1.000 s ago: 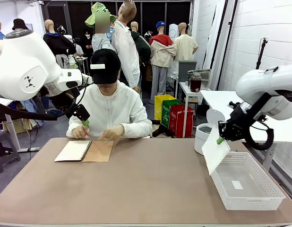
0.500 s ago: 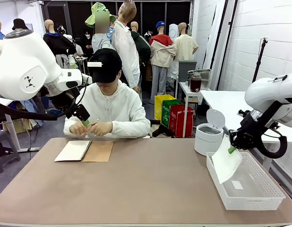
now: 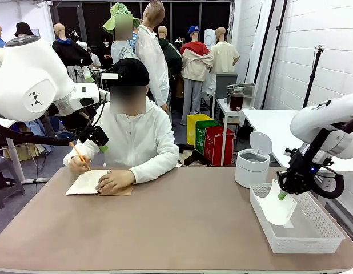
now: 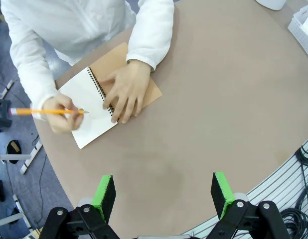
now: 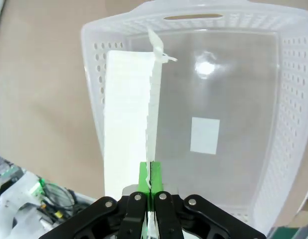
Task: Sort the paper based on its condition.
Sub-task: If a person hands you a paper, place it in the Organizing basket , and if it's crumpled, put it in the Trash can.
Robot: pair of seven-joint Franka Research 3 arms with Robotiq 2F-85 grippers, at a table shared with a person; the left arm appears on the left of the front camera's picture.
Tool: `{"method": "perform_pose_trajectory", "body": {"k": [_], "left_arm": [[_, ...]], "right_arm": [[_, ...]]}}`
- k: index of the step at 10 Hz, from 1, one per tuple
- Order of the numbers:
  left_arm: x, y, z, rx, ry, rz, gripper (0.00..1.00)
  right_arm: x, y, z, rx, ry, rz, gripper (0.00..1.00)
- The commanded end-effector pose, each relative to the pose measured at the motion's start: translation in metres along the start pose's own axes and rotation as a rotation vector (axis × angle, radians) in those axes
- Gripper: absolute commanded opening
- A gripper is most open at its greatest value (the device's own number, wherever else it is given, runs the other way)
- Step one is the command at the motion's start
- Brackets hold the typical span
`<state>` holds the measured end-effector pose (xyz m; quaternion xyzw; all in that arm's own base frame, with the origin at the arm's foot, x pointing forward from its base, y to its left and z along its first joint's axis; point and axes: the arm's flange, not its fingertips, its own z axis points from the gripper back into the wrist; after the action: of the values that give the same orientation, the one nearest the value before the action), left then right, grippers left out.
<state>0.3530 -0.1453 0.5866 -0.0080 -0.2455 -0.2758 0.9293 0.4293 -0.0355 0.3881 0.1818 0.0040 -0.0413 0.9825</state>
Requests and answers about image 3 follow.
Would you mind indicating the white paper sheet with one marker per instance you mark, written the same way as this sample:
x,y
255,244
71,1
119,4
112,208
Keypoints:
x,y
279,211

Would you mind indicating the white trash bin with lid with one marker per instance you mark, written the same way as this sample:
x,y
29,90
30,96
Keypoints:
x,y
250,171

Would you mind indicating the small white basket label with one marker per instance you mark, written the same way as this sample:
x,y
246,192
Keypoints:
x,y
290,225

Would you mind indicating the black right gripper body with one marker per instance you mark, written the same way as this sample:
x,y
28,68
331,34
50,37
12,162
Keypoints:
x,y
297,181

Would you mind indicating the person's left hand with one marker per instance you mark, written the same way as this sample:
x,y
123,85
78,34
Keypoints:
x,y
116,181

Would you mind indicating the person in white hoodie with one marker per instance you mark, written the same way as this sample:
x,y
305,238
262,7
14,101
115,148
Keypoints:
x,y
142,134

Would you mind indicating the cardboard box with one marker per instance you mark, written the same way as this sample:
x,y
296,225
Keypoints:
x,y
22,151

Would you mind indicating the person's right hand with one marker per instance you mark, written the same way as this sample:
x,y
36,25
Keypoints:
x,y
78,165

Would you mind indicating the black tripod stand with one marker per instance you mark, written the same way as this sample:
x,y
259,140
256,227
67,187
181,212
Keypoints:
x,y
313,77

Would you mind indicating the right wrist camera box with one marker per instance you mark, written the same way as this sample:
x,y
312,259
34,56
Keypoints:
x,y
292,152

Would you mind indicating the mannequin in cream shirt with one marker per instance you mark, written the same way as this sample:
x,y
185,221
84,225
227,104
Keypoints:
x,y
223,58

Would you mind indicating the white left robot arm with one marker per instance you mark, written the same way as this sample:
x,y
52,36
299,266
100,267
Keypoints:
x,y
28,80

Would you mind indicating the mannequin in dark jacket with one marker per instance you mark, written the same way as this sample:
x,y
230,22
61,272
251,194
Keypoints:
x,y
68,52

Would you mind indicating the person's left forearm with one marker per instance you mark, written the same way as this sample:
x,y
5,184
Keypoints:
x,y
156,165

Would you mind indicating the mannequin with black bucket hat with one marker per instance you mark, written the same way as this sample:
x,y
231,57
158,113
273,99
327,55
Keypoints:
x,y
23,28

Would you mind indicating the black baseball cap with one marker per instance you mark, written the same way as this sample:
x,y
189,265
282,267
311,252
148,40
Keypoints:
x,y
130,71

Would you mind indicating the green recycling bin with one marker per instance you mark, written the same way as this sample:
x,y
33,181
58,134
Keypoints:
x,y
202,137

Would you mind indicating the yellow pencil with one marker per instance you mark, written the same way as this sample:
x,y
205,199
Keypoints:
x,y
76,151

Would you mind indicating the tall mannequin in white shirt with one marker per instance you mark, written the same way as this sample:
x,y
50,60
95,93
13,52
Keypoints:
x,y
149,57

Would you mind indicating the figure with green checked hat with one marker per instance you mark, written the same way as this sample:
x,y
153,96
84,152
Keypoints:
x,y
122,54

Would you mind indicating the background person in white shirt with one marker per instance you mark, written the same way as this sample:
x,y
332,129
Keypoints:
x,y
94,60

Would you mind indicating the white perforated plastic basket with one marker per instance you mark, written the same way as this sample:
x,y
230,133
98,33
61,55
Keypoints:
x,y
308,242

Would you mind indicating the white side table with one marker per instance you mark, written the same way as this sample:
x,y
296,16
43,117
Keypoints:
x,y
268,122

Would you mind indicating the mannequin in red beige jacket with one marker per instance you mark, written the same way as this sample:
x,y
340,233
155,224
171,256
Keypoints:
x,y
195,62

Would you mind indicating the masked person in black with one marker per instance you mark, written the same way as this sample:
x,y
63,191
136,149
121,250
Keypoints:
x,y
105,51

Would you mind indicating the person's right forearm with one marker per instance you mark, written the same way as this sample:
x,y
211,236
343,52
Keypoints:
x,y
86,148

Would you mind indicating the mannequin in dark green hoodie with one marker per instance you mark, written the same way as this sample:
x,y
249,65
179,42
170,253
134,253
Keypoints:
x,y
172,57

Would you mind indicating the black wooden stand pieces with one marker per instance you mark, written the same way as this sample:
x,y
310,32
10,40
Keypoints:
x,y
193,157

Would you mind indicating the small white table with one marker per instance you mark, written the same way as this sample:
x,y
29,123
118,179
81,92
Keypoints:
x,y
222,104

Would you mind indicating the brown glass jar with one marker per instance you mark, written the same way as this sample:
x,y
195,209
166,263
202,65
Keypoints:
x,y
236,101

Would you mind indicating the spiral notebook brown cover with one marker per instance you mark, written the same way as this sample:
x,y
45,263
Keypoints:
x,y
82,182

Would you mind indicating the red recycling bin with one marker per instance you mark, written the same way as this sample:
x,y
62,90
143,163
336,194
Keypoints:
x,y
219,148

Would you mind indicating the stacked metal trays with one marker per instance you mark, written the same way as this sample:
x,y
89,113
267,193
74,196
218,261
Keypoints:
x,y
248,91

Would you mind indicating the yellow recycling bin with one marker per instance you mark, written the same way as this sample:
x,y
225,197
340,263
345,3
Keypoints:
x,y
193,125

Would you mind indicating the white desk frame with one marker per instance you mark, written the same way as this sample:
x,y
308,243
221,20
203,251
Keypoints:
x,y
15,160

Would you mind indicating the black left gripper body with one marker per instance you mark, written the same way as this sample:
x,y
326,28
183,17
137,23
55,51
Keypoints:
x,y
98,136

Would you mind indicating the grey plastic stool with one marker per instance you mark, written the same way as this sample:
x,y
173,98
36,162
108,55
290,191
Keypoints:
x,y
5,171

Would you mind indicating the grey cabinet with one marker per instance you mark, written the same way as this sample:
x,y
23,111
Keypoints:
x,y
226,85

